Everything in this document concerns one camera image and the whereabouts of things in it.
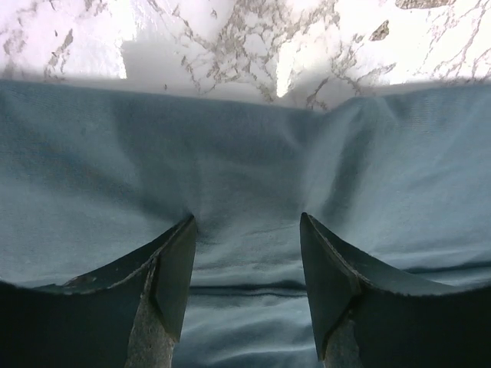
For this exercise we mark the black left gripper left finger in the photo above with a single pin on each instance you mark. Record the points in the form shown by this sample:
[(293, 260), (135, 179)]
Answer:
[(128, 313)]

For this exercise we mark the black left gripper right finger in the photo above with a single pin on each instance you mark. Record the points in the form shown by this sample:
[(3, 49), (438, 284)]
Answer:
[(366, 313)]

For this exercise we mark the blue-grey t-shirt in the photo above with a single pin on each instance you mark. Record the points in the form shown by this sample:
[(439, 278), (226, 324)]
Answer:
[(88, 176)]

